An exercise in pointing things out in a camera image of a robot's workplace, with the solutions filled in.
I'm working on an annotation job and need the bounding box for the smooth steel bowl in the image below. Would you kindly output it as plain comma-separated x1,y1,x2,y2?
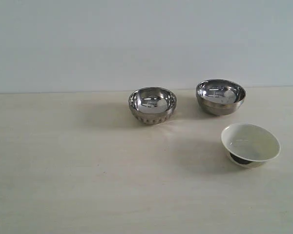
195,79,246,116

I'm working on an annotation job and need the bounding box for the white ceramic bowl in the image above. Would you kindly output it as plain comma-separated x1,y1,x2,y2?
220,123,281,169

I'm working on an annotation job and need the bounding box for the dimpled steel bowl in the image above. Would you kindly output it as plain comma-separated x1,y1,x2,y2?
128,87,177,125

